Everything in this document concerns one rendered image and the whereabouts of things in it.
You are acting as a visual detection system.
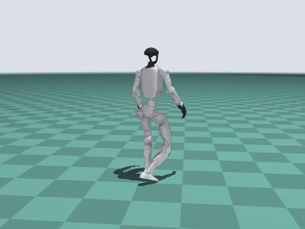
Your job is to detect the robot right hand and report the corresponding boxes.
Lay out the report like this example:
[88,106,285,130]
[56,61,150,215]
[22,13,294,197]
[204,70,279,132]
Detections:
[178,105,186,118]

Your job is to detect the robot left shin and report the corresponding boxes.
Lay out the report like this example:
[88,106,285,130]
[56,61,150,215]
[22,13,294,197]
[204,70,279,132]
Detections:
[143,136,152,169]

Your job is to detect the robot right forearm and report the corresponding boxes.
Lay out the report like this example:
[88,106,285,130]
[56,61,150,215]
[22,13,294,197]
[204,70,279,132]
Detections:
[171,87,183,107]

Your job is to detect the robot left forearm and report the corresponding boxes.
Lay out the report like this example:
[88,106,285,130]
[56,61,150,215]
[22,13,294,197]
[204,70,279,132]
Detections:
[132,93,143,108]

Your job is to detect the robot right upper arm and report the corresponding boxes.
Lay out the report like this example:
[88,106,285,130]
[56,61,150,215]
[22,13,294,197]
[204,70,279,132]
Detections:
[158,68,173,95]

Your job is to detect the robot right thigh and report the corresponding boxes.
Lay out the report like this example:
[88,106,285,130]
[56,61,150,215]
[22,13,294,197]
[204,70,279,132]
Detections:
[152,111,172,152]

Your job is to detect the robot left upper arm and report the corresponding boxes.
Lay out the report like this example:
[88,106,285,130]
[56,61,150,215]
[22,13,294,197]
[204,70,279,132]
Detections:
[132,70,141,95]

